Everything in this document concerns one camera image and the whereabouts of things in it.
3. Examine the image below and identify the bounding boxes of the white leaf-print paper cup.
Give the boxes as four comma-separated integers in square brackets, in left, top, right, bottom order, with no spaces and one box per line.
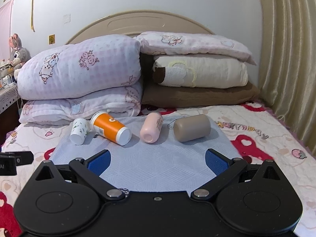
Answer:
[70,118,90,145]

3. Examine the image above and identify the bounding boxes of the orange paper cup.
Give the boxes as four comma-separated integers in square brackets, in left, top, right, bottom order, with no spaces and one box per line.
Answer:
[90,111,132,146]

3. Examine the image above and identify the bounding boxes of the taupe plastic cup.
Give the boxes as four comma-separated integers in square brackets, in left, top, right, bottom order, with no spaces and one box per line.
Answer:
[174,115,211,142]

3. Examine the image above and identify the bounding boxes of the pink plastic cup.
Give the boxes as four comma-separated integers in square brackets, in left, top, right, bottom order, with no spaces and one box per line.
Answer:
[140,112,163,143]

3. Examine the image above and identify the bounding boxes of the bear print bed sheet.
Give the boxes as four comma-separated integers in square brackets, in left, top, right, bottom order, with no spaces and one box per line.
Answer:
[1,102,315,236]

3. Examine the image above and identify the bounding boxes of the light blue cloth mat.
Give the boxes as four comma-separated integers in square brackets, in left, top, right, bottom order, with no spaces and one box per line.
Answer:
[50,113,240,193]

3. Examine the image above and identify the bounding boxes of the bedside table with cloth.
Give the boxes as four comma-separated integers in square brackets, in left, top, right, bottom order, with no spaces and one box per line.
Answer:
[1,61,20,143]

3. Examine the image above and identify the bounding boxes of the pink checkered folded quilt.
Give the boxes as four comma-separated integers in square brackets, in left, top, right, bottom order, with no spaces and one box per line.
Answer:
[17,34,142,125]

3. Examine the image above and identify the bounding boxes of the brown pillow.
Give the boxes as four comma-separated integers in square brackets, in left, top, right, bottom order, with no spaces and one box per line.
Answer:
[141,82,260,108]

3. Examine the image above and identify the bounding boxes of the cream folded blanket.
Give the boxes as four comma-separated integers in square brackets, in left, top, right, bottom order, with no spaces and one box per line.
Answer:
[153,54,248,89]

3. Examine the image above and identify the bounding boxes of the grey plush bunny toy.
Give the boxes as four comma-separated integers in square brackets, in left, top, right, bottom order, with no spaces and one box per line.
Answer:
[8,33,31,80]

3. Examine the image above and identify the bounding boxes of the beige curtain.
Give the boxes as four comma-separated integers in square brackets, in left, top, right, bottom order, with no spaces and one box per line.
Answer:
[259,0,315,154]

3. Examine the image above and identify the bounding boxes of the pink floral pillow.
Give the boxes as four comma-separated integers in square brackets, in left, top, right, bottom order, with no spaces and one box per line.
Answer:
[135,32,256,65]

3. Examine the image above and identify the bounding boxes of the beige wooden headboard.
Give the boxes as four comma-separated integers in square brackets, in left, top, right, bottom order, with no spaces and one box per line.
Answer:
[67,10,212,44]

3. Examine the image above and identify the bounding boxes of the yellow wall sticker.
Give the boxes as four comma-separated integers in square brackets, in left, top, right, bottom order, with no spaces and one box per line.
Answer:
[49,34,55,45]

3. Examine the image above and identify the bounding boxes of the pink wall cloth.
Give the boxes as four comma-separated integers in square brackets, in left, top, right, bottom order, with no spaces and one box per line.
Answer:
[0,0,13,60]

